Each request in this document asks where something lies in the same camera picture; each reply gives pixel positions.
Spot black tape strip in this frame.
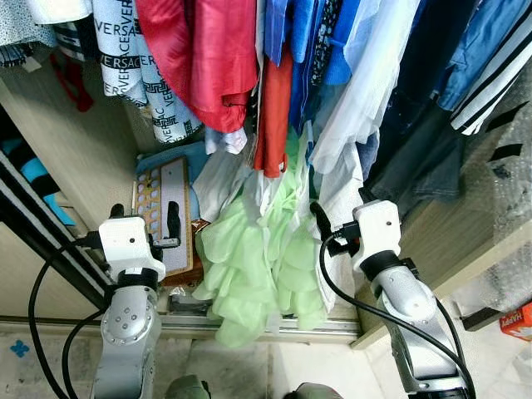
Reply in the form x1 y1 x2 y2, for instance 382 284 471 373
489 145 522 164
485 101 526 134

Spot dark red hanging strap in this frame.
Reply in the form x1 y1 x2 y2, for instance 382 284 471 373
48 54 95 113

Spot clear bubble wrap sheet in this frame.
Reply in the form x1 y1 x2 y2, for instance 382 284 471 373
461 79 532 321

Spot grey robot right leg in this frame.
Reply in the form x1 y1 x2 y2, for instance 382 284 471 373
295 382 346 399

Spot white sheer garment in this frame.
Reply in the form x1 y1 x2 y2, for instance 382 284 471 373
312 0 421 242

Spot short black left arm cable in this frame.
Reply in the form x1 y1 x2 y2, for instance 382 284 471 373
62 308 109 399

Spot grey robot left leg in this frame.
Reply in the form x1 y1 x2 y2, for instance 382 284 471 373
165 376 213 399

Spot orange red garment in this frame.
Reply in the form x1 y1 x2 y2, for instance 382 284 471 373
254 50 293 178

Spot plain white garment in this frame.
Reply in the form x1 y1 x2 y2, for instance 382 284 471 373
25 0 94 24

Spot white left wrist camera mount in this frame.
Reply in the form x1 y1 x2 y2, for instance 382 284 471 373
98 216 167 283

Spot black sliding door frame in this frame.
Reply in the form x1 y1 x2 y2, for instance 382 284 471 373
0 108 113 310

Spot dark navy garment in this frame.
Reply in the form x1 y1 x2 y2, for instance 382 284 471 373
366 0 481 167

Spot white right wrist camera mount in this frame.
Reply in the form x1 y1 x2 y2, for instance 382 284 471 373
351 199 404 275

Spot dark grey jeans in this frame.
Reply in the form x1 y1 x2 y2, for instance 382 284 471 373
366 104 468 202

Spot blue denim garment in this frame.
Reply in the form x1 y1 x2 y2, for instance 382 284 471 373
439 0 532 113

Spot white hanging cloth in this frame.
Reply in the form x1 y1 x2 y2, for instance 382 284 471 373
193 125 268 221

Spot silver floor rail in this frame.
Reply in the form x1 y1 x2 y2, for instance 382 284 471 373
0 314 362 337

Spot brown board with holes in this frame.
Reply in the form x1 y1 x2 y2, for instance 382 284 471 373
133 156 209 288

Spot black metal stand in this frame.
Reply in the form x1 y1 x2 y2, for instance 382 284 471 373
461 308 504 332

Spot grey robot leg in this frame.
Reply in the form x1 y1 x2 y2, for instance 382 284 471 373
295 382 346 399
165 376 213 399

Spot white Versace print garment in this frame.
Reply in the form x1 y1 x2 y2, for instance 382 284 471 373
90 0 204 144

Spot long black left arm cable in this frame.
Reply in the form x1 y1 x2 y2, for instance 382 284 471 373
27 233 105 399

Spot black white striped garment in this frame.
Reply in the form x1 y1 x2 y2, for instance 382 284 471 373
449 15 532 135

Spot blue patterned garment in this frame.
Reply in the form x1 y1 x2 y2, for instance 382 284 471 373
263 0 360 130

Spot red satin garment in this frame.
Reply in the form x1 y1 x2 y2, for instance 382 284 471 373
135 0 260 134

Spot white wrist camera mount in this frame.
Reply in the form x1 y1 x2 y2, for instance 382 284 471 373
351 199 404 275
98 216 167 283

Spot blue flower floor sticker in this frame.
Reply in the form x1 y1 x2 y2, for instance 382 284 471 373
8 339 31 360

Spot small red box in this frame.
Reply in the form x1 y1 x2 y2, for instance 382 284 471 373
499 303 532 342

